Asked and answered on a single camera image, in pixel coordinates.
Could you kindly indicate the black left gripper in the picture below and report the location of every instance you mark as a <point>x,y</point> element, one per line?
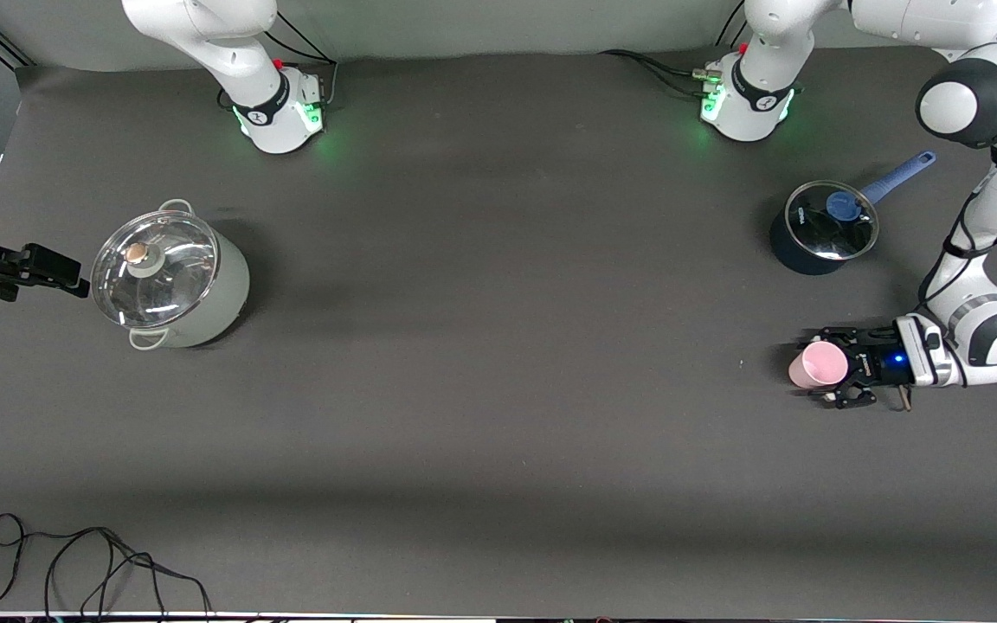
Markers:
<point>872,364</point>

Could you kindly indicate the pink plastic cup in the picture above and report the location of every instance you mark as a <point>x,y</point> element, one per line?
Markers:
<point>819,363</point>

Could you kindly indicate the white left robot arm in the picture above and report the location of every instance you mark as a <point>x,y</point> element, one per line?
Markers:
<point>948,108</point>

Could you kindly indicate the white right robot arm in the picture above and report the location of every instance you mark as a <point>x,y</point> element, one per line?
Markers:
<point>204,26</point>

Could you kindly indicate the glass lid with tan knob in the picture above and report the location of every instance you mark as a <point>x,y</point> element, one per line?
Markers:
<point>170,285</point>

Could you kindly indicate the glass lid with blue knob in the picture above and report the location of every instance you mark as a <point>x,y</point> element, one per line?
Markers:
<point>819,229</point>

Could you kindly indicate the grey-green stockpot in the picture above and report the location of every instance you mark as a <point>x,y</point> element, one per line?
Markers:
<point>230,285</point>

